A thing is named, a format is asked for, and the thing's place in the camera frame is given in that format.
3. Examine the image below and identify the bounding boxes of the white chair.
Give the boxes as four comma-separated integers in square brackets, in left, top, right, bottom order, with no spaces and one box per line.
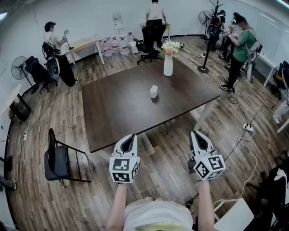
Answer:
[213,198,255,231]

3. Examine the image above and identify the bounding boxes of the black coat stand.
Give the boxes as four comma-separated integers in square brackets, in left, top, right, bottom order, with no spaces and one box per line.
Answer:
[197,0,224,74]

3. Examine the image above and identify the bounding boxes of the black standing fan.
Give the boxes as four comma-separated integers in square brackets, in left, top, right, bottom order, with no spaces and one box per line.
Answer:
[198,10,215,42]
[11,56,35,88]

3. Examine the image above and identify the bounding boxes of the person's right forearm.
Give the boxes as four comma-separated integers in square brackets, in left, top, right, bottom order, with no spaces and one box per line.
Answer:
[195,180,218,231]

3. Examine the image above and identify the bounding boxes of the white desk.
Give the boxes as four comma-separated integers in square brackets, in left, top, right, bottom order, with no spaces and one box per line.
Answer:
[247,52,280,88]

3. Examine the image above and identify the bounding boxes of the group of water jugs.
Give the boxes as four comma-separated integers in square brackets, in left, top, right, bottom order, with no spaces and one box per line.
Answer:
[98,31,136,58]

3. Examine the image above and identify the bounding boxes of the black office chair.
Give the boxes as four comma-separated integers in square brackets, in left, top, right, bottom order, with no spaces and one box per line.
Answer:
[133,19,167,66]
[24,55,58,95]

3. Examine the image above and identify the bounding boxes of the black desk lamp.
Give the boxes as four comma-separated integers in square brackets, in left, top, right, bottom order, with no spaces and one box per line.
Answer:
[62,29,75,51]

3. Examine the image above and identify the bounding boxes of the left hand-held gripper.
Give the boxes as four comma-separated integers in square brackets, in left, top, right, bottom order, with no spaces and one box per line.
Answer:
[109,134,140,185]

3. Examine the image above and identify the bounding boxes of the flower bouquet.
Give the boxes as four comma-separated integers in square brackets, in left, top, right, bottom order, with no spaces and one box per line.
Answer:
[154,40,185,58]

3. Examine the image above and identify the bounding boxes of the person's left forearm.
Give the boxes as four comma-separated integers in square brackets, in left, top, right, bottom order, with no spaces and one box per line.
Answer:
[106,183,128,231]

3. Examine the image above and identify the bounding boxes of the small white rounded block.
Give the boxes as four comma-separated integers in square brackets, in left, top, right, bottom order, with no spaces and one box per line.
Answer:
[149,85,159,99]

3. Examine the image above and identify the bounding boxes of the yellow-green table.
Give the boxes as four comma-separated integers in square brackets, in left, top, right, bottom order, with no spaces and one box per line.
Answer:
[140,21,172,42]

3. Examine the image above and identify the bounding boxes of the black folding chair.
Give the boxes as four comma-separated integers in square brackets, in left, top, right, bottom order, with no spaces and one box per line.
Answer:
[43,128,92,187]

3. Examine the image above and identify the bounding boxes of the white-frame office chair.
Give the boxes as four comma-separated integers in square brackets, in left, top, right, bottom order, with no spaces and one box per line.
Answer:
[46,57,61,80]

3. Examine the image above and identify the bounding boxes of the person's white shirt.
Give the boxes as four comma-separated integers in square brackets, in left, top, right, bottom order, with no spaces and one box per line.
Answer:
[123,199,194,231]

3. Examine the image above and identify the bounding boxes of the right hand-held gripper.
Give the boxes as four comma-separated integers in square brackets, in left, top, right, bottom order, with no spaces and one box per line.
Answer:
[187,130,227,182]

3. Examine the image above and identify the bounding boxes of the person's beige trousers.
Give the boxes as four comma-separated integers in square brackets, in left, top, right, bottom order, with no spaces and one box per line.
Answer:
[139,196,163,203]

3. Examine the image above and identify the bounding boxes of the white vase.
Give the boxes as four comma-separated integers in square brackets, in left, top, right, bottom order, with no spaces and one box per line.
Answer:
[163,54,174,77]

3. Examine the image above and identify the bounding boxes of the white cable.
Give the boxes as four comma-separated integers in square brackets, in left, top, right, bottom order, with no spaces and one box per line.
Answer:
[212,129,258,204]

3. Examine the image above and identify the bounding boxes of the light wooden desk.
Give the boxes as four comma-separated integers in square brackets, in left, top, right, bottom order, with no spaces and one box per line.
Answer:
[65,37,105,66]

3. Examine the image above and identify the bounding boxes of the white water dispenser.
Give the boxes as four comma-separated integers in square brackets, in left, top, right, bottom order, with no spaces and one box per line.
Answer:
[112,10,126,39]

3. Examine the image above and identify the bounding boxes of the round white table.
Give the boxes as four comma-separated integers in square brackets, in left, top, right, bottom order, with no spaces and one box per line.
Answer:
[0,83,32,124]

